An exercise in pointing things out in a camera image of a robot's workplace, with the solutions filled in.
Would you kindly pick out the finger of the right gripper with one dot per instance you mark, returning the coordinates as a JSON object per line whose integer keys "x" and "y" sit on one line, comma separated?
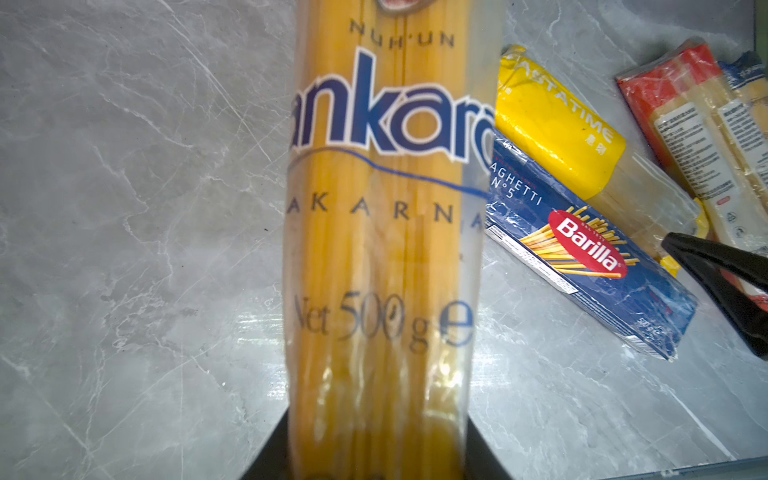
{"x": 706, "y": 261}

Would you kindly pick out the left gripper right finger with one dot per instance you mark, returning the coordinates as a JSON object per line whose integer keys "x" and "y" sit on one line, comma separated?
{"x": 481, "y": 463}

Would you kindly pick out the red spaghetti bag white label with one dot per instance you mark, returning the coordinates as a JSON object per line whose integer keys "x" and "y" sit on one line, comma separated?
{"x": 705, "y": 136}

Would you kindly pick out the yellow Pastatime spaghetti bag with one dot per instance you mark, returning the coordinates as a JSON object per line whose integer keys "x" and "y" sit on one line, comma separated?
{"x": 591, "y": 158}

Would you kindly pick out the Ankara spaghetti bag blue yellow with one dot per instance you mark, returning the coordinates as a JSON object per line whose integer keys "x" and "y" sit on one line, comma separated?
{"x": 387, "y": 184}

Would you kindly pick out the blue Barilla spaghetti box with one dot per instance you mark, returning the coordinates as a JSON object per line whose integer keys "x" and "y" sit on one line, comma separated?
{"x": 579, "y": 252}

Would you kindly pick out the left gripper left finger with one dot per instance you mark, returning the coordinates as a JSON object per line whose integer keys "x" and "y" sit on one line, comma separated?
{"x": 272, "y": 462}

